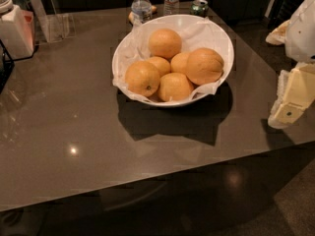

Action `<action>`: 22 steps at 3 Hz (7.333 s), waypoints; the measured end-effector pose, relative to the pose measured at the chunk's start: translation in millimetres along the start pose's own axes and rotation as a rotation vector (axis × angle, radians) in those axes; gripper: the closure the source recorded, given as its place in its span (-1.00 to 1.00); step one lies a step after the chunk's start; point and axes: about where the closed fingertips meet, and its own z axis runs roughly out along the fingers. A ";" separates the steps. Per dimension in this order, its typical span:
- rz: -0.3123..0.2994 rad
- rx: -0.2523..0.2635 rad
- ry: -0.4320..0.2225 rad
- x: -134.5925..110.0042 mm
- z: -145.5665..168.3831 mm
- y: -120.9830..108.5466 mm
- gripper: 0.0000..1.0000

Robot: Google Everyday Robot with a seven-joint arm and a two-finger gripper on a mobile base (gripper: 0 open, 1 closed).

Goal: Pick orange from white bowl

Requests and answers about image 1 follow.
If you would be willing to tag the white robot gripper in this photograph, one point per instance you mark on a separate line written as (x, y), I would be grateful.
(301, 33)

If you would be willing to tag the large orange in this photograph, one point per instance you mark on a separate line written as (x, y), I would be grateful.
(204, 66)

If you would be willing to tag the white bowl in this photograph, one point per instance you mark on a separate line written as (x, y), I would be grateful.
(220, 40)

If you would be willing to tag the centre right orange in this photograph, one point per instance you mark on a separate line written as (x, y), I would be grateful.
(179, 62)

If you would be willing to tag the front middle orange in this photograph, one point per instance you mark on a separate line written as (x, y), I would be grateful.
(174, 87)

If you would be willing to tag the small centre orange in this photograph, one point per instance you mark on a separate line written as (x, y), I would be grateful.
(163, 66)

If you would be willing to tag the top orange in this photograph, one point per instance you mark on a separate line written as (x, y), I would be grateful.
(165, 43)

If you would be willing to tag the front left orange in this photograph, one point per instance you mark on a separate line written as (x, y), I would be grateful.
(142, 77)

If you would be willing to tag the white paper liner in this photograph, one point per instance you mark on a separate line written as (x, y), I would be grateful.
(197, 30)

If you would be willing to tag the green drink can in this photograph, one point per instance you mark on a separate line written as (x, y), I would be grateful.
(199, 8)

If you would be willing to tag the capped clear water bottle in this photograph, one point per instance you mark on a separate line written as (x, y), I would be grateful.
(141, 11)

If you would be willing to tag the small tan round object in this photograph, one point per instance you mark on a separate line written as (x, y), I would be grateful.
(131, 17)

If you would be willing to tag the clear acrylic stand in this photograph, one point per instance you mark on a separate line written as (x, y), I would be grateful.
(52, 26)

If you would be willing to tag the white jug container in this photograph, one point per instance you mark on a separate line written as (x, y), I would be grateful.
(16, 30)

